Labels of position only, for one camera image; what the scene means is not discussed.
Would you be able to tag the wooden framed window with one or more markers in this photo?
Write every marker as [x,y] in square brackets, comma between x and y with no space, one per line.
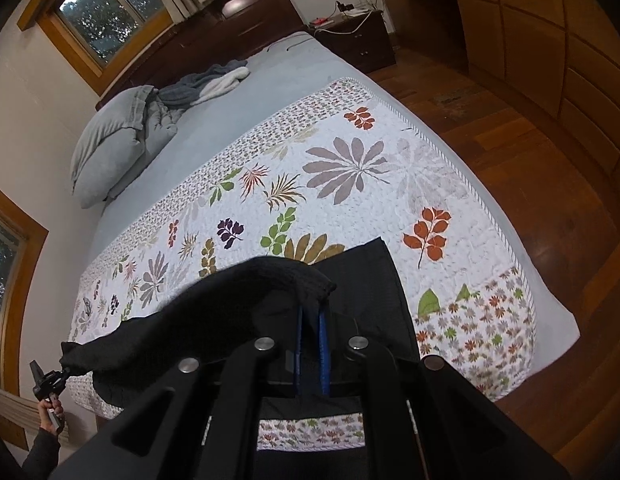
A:
[4,285]
[104,5]

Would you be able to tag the dark wooden nightstand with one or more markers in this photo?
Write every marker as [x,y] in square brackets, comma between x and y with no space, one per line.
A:
[360,47]

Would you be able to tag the person's left hand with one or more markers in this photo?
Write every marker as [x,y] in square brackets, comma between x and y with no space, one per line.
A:
[45,416]

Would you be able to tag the floral quilt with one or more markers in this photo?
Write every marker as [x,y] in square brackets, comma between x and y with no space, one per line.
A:
[340,160]

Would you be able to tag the black pants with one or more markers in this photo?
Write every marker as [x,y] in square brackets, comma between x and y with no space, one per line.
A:
[270,290]

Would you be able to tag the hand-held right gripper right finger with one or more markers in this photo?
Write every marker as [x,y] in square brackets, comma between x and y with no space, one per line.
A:
[324,355]

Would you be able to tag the bed with blue sheet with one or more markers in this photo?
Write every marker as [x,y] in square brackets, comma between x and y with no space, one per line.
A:
[270,90]

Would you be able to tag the dark wooden headboard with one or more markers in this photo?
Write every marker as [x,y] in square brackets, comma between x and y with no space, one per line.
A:
[204,35]

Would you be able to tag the white cloth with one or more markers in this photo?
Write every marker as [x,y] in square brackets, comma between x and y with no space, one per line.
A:
[222,85]

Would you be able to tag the red item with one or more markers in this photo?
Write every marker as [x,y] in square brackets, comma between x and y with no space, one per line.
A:
[320,21]

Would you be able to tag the grey pillow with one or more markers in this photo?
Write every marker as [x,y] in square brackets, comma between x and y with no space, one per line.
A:
[109,150]

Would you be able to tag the person's left forearm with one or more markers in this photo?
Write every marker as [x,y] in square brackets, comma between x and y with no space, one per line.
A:
[39,457]

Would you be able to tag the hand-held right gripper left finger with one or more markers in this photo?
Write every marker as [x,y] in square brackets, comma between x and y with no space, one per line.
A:
[304,355]

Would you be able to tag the grey blanket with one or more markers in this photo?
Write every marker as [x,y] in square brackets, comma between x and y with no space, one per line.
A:
[187,87]

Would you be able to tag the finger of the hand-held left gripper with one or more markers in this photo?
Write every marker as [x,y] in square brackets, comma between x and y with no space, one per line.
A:
[64,372]

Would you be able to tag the light wooden cabinet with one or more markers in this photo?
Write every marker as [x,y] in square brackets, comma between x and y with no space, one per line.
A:
[530,50]

